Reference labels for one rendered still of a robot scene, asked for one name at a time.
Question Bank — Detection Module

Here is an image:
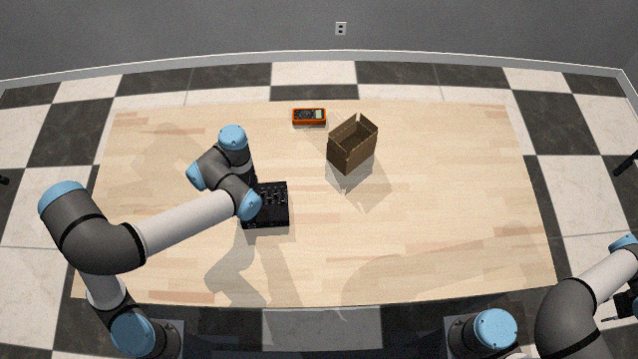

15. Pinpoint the black lighting desk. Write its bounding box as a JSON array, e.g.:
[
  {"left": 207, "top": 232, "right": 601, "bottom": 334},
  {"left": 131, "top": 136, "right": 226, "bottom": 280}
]
[{"left": 240, "top": 181, "right": 290, "bottom": 229}]

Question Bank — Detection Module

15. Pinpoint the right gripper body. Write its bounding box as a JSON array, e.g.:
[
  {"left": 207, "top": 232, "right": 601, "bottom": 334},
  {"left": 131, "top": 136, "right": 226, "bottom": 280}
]
[{"left": 613, "top": 289, "right": 636, "bottom": 319}]

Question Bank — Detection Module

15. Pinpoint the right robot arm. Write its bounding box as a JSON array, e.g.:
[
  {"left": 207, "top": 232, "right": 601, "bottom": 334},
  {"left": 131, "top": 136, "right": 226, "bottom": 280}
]
[{"left": 448, "top": 233, "right": 638, "bottom": 359}]

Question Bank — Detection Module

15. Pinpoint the brown cardboard box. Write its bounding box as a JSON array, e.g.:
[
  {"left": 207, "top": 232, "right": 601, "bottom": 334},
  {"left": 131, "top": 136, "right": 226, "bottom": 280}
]
[{"left": 326, "top": 113, "right": 378, "bottom": 176}]

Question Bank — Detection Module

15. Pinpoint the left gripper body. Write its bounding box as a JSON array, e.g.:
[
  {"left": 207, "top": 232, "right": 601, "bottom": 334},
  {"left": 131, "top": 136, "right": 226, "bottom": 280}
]
[{"left": 229, "top": 154, "right": 258, "bottom": 190}]

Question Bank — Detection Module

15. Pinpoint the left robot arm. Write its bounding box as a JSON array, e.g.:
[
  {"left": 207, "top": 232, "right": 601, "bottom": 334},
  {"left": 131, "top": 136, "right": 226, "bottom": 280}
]
[{"left": 37, "top": 124, "right": 262, "bottom": 359}]

